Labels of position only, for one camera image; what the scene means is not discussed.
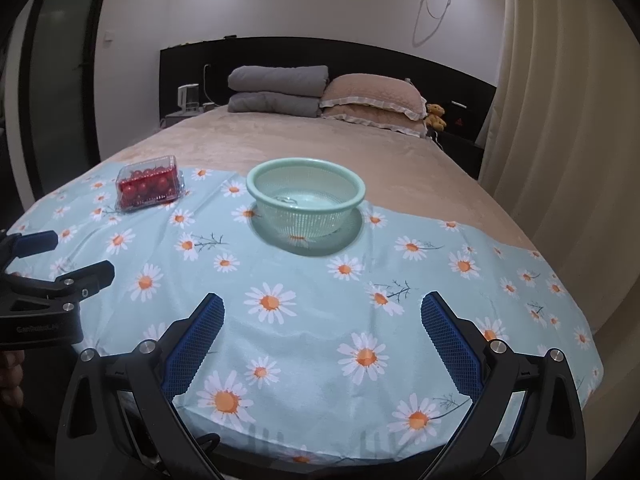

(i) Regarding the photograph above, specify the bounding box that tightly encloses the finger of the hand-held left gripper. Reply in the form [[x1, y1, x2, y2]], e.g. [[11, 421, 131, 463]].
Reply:
[[0, 229, 60, 274], [0, 259, 116, 319]]

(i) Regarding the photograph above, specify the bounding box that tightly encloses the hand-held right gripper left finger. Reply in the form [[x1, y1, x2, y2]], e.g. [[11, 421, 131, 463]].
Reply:
[[55, 292, 226, 480]]

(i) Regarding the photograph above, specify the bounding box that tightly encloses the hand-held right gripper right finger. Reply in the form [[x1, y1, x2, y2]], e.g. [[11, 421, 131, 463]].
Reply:
[[420, 291, 587, 480]]

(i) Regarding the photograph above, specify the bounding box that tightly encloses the green mesh basket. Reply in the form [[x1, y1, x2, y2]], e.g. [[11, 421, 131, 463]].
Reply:
[[246, 157, 367, 238]]

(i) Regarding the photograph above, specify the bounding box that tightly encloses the person's left hand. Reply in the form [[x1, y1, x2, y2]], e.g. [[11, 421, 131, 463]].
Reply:
[[0, 348, 27, 408]]

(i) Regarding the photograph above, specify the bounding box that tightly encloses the daisy print cloth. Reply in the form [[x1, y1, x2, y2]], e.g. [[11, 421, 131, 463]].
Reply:
[[0, 162, 603, 466]]

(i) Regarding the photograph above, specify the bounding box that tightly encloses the clear box of cherry tomatoes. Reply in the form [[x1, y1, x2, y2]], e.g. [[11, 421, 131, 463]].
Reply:
[[115, 155, 187, 213]]

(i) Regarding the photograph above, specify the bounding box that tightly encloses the white nightstand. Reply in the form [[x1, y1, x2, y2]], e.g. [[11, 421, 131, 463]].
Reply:
[[160, 106, 221, 133]]

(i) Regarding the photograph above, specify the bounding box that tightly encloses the black nightstand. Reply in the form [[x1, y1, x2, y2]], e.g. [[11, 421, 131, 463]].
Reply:
[[430, 130, 485, 181]]

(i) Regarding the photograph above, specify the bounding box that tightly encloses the white appliance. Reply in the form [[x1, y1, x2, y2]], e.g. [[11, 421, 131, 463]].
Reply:
[[177, 84, 200, 113]]

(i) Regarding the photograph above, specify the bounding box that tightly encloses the beige bed blanket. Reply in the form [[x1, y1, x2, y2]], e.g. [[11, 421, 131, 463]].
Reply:
[[100, 107, 543, 256]]

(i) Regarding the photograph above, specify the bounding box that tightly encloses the beige frilled pillow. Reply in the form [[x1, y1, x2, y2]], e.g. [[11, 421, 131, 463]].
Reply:
[[320, 107, 428, 139], [320, 73, 427, 122]]

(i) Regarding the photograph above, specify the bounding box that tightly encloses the brown teddy bear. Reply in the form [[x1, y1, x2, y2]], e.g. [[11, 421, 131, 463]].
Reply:
[[425, 103, 447, 131]]

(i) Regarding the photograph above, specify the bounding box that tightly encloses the grey pillow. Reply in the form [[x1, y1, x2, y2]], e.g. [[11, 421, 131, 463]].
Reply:
[[227, 65, 330, 98], [227, 91, 323, 118]]

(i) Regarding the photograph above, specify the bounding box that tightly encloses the cream curtain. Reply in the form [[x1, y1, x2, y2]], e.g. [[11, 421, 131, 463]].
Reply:
[[477, 0, 640, 341]]

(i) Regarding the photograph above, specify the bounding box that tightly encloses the black headboard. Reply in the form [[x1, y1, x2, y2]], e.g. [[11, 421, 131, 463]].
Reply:
[[160, 36, 497, 133]]

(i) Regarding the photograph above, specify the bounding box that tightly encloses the white power cable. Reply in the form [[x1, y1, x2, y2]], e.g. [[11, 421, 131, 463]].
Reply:
[[412, 0, 458, 46]]

